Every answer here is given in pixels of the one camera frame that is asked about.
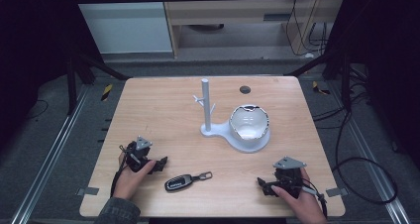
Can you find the person's left hand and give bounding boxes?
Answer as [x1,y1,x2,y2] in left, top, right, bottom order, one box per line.
[112,152,158,201]

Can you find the light wooden shelf unit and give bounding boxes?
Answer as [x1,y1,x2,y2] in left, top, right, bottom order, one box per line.
[159,0,345,58]

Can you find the yellow black striped tape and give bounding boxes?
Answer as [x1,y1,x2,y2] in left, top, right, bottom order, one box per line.
[100,83,114,102]
[311,80,331,96]

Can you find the black car key fob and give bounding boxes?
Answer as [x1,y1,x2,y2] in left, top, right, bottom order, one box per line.
[163,170,214,193]

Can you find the person's right hand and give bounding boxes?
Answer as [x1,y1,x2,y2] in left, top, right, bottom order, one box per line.
[270,167,329,224]

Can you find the white cabinet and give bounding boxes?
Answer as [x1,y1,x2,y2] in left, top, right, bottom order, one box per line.
[69,0,174,56]

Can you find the hand-held gripper cable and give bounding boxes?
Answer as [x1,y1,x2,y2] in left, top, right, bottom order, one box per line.
[110,144,130,198]
[300,177,329,219]

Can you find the black hanging cables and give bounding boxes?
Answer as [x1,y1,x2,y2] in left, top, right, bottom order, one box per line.
[284,0,329,57]

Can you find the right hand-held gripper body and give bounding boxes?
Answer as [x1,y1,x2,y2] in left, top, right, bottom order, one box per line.
[271,156,308,199]

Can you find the silver metal floor rail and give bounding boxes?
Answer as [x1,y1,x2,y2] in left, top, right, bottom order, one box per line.
[10,84,91,224]
[329,80,413,224]

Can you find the dark curtain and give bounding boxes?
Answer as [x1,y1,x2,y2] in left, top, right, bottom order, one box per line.
[0,0,100,146]
[325,0,420,168]

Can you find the right hand-held gripper cable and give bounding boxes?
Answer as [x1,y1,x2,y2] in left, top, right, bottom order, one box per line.
[300,177,329,219]

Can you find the left hand-held gripper cable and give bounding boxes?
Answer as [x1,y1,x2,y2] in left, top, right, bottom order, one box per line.
[110,144,130,198]

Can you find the white peg stand with base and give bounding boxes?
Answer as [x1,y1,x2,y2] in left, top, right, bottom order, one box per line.
[192,77,271,154]

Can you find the black looped floor cable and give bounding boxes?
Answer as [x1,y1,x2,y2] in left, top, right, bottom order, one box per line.
[331,109,399,206]

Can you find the black diagonal frame strut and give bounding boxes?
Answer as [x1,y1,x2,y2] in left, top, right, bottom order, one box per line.
[282,53,335,78]
[76,51,132,82]

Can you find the grey metal table bracket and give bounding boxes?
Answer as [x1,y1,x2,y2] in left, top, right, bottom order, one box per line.
[75,186,100,197]
[325,186,350,198]

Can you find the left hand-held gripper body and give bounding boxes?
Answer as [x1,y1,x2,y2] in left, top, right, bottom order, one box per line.
[123,135,158,174]

